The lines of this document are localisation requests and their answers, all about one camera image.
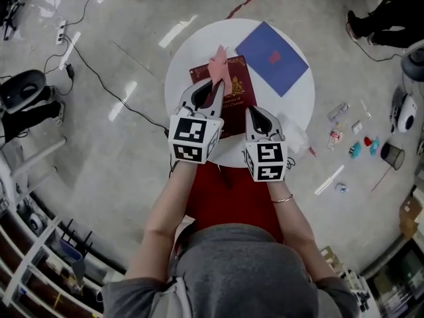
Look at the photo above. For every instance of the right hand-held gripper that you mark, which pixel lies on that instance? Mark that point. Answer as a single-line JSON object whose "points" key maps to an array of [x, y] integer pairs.
{"points": [[268, 159]]}

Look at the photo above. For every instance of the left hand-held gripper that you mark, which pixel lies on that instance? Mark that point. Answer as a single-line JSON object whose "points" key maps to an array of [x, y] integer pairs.
{"points": [[193, 134]]}

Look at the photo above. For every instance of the dark red hardcover book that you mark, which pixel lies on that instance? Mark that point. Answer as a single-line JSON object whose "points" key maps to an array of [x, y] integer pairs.
{"points": [[236, 91]]}

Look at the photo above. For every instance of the person's left forearm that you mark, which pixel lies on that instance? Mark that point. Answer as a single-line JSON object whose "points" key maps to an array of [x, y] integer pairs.
{"points": [[165, 210]]}

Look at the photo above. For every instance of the person's right forearm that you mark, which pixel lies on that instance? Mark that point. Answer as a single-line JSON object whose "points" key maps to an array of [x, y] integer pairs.
{"points": [[291, 224]]}

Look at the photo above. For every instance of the round white table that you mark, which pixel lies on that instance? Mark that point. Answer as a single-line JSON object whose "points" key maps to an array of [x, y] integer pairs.
{"points": [[179, 78]]}

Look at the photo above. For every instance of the clear plastic bottle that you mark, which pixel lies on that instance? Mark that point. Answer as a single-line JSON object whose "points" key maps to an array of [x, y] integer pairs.
{"points": [[338, 111]]}

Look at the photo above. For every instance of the person's red trousers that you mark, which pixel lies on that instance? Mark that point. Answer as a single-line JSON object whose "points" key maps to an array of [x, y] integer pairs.
{"points": [[232, 200]]}

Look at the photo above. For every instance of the blue booklet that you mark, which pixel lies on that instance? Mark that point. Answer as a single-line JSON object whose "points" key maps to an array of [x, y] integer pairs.
{"points": [[271, 45]]}

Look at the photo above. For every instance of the small white box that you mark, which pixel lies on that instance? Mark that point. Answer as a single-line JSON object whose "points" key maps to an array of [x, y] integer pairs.
{"points": [[357, 127]]}

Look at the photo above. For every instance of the teal plastic toy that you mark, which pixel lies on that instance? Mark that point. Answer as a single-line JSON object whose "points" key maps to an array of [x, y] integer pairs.
{"points": [[374, 146], [355, 150]]}

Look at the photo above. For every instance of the white tube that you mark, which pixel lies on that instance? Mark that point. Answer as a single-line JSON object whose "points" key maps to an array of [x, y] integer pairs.
{"points": [[365, 108]]}

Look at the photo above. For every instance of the red toy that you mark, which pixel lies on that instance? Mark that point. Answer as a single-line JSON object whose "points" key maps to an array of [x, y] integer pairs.
{"points": [[367, 141]]}

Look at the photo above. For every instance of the thin wooden stick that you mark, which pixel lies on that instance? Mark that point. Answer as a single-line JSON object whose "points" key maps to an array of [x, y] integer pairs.
{"points": [[381, 179]]}

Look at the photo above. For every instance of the black mesh waste basket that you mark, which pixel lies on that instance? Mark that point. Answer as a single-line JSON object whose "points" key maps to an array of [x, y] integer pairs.
{"points": [[393, 156]]}

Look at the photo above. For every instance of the black power adapter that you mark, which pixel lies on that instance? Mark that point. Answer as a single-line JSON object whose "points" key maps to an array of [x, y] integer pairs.
{"points": [[70, 71]]}

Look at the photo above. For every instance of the white rounded device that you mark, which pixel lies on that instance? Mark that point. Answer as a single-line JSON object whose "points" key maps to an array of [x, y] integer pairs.
{"points": [[405, 114]]}

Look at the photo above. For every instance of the person's grey shirt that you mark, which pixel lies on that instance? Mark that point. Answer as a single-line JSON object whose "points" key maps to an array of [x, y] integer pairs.
{"points": [[238, 270]]}

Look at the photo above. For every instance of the cardboard box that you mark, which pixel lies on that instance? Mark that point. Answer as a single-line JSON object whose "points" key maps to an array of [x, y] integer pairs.
{"points": [[331, 260], [410, 217]]}

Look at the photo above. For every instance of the white power strip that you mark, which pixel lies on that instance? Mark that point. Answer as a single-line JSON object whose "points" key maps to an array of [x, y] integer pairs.
{"points": [[61, 31]]}

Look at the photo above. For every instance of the grey backpack shell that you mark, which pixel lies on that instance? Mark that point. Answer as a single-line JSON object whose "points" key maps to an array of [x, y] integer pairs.
{"points": [[23, 89], [414, 61]]}

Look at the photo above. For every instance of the white bench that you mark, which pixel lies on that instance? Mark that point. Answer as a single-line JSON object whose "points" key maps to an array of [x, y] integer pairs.
{"points": [[36, 154]]}

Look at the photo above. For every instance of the black antenna router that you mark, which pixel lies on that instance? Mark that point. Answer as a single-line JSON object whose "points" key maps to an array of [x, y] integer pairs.
{"points": [[77, 237]]}

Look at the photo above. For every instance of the blue bin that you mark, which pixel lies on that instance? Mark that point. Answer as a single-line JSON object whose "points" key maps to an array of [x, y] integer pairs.
{"points": [[71, 252]]}

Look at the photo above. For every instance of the white cluttered rack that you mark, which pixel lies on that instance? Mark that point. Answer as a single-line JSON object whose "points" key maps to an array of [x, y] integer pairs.
{"points": [[394, 283]]}

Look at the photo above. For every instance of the small white round device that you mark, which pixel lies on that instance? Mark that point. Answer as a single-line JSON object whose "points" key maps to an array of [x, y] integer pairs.
{"points": [[36, 223], [21, 205]]}

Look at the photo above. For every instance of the black wheeled stand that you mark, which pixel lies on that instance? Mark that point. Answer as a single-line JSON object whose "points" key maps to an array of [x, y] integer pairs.
{"points": [[13, 8]]}

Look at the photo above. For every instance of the white shelf unit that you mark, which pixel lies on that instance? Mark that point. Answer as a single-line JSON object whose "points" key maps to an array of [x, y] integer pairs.
{"points": [[33, 260]]}

